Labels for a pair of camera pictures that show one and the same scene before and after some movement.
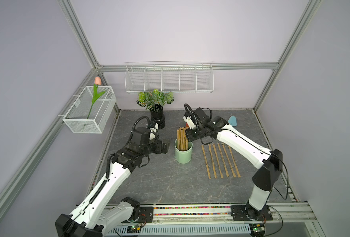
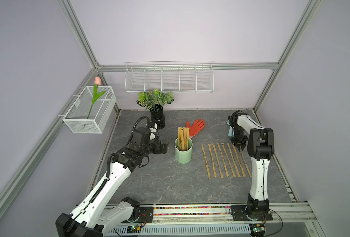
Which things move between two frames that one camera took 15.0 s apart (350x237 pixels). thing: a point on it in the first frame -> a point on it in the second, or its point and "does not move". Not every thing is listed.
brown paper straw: x=205 y=161 does not move
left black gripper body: x=155 y=147 does not move
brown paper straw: x=223 y=160 does not move
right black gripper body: x=194 y=133 -> x=239 y=139
